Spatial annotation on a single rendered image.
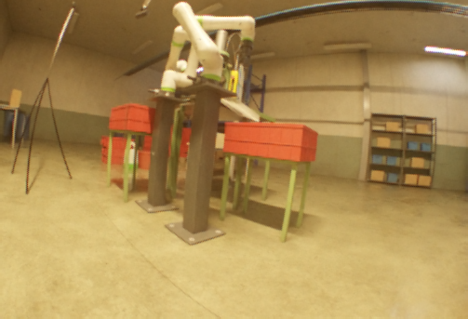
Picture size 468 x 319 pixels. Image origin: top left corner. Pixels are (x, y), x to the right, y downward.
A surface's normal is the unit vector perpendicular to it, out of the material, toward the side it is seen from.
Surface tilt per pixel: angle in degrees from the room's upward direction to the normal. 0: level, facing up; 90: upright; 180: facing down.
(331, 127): 90
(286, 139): 90
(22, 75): 90
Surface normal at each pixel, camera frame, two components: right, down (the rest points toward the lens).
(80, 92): 0.80, 0.08
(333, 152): -0.60, -0.08
